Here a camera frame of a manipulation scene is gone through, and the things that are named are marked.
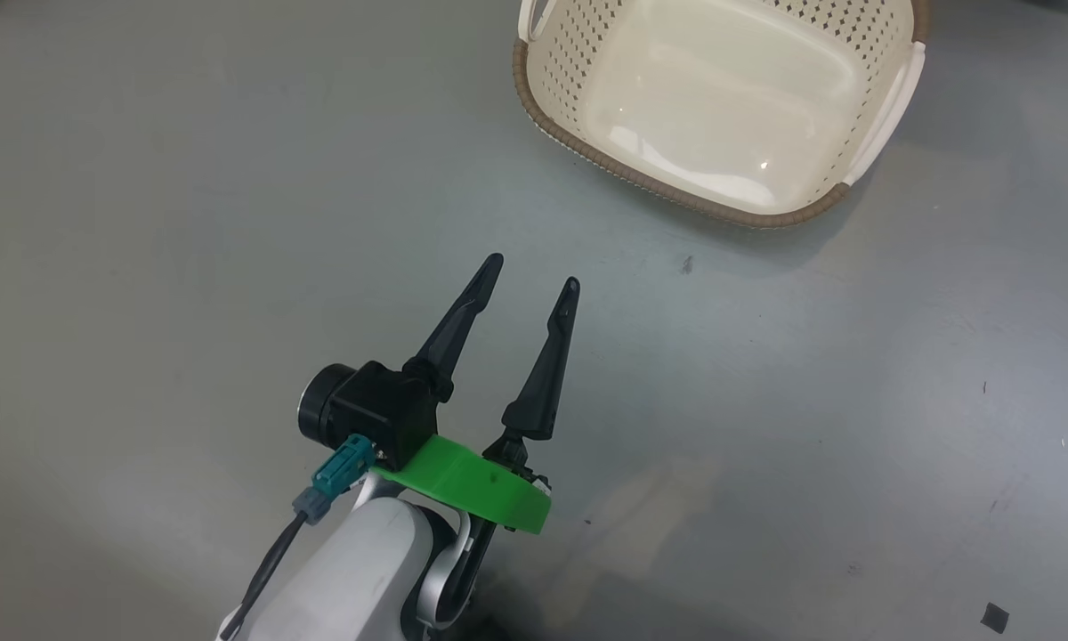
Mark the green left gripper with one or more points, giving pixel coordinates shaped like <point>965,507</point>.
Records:
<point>463,485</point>

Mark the cream perforated laundry basket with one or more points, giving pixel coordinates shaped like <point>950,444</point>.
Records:
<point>721,98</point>

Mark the small black floor scrap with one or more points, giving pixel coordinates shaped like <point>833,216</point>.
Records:
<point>995,617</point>

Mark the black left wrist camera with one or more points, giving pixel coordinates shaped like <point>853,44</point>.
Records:
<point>378,409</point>

